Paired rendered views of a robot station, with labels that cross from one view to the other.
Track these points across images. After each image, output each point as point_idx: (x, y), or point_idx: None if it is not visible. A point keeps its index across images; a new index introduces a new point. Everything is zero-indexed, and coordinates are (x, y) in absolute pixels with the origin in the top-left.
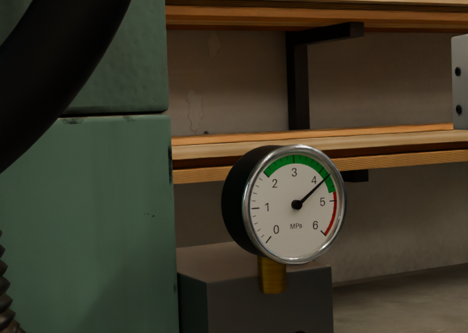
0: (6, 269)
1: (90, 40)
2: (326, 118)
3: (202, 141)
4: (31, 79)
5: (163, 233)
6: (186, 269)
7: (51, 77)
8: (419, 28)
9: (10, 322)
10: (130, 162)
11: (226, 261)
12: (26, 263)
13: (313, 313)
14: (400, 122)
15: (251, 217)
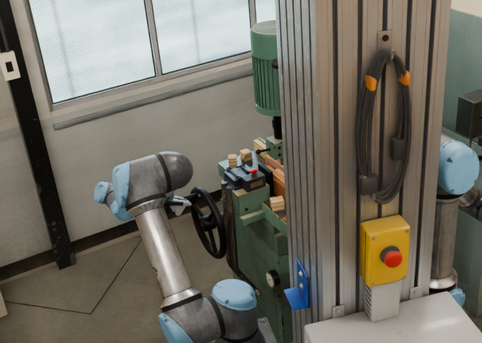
0: (235, 263)
1: (219, 255)
2: None
3: None
4: (217, 255)
5: (277, 270)
6: (282, 276)
7: (218, 255)
8: None
9: (234, 268)
10: (275, 259)
11: (287, 280)
12: (267, 261)
13: (280, 294)
14: None
15: (265, 276)
